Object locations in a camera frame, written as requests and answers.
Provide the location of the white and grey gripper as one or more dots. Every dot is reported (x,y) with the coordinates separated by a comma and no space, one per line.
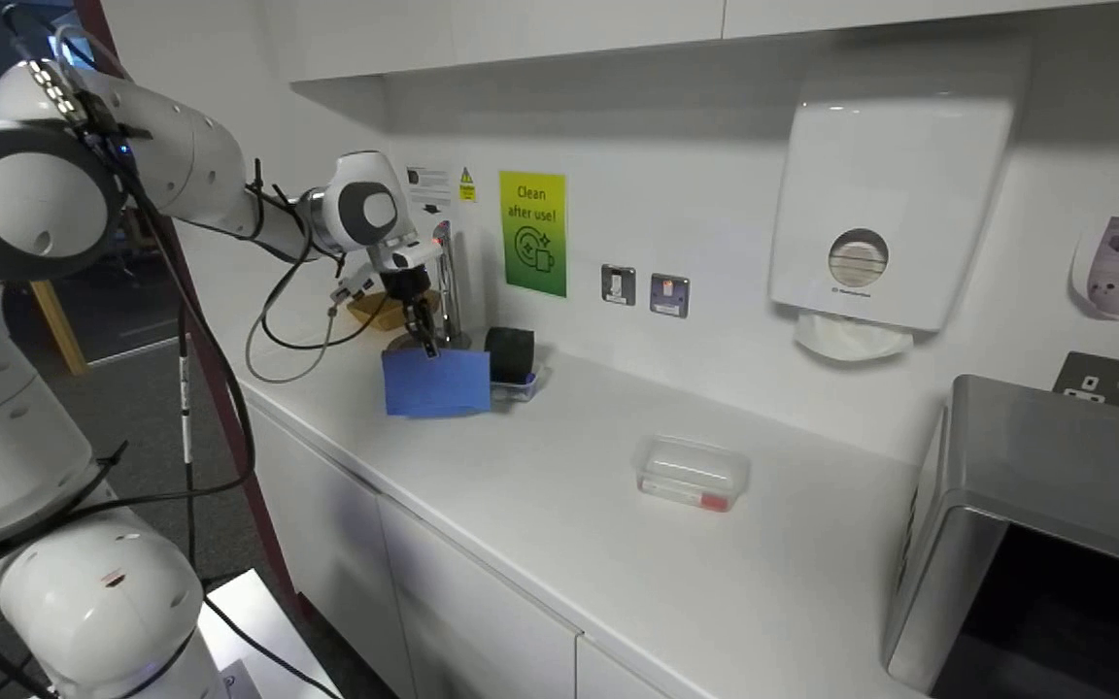
(367,214)

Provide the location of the blue paper towel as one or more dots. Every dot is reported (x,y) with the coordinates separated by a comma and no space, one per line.
(438,385)

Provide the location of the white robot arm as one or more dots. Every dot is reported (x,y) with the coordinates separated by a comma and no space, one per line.
(104,605)

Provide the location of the clear plastic bowl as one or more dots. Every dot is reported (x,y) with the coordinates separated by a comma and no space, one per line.
(695,475)

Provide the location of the chrome tap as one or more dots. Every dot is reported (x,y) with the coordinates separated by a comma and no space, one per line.
(458,285)

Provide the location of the black sponge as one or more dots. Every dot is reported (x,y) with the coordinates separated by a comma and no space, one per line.
(512,354)

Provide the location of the white instruction notice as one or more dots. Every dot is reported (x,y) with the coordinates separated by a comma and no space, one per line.
(429,187)

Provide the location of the small yellow warning sticker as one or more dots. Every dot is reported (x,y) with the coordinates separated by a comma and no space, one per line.
(468,187)

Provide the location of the white lower cabinets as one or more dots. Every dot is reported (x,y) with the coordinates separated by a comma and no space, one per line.
(491,558)

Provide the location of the white cabinets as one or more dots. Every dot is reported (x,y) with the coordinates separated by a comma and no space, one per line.
(609,55)
(491,558)

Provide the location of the white paper towel dispenser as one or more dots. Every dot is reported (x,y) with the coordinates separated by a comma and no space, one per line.
(881,214)

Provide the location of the steel appliance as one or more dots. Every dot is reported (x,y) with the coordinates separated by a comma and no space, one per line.
(996,461)

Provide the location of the white upper cabinets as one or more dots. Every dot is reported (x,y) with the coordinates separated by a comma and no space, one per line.
(609,55)

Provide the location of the green and yellow wall sign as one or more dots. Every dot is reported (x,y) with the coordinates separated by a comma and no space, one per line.
(535,231)

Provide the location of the left metal wall switch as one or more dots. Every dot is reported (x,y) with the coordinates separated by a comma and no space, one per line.
(621,285)

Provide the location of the metal wall switch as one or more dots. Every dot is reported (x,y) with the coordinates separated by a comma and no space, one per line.
(669,297)
(621,285)

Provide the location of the right metal wall switch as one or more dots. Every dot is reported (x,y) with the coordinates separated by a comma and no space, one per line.
(669,297)

